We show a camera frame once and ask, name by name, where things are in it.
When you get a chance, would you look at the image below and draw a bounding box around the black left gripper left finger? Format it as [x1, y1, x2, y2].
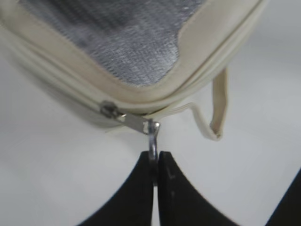
[80, 151, 153, 226]

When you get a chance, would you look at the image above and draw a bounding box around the silver zipper pull with ring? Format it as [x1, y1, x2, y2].
[100, 101, 160, 186]

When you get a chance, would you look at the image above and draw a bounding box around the cream canvas zipper bag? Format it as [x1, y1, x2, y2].
[0, 0, 267, 140]

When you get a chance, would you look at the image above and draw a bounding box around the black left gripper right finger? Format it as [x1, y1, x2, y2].
[157, 151, 301, 226]

